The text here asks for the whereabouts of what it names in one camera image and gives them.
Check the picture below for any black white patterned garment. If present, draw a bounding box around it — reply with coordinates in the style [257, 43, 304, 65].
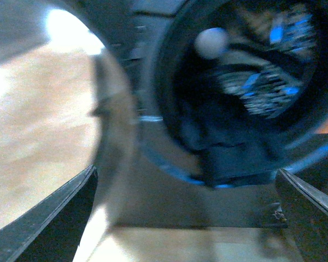
[216, 1, 321, 119]

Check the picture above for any round washing machine door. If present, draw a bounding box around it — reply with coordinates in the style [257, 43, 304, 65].
[0, 1, 137, 236]

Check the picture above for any navy blue mesh garment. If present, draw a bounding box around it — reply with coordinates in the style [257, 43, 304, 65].
[180, 96, 283, 188]

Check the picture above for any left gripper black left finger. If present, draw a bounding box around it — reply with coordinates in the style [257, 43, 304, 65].
[0, 165, 98, 261]

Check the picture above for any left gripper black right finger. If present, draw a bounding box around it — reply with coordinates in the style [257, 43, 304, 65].
[275, 169, 328, 261]

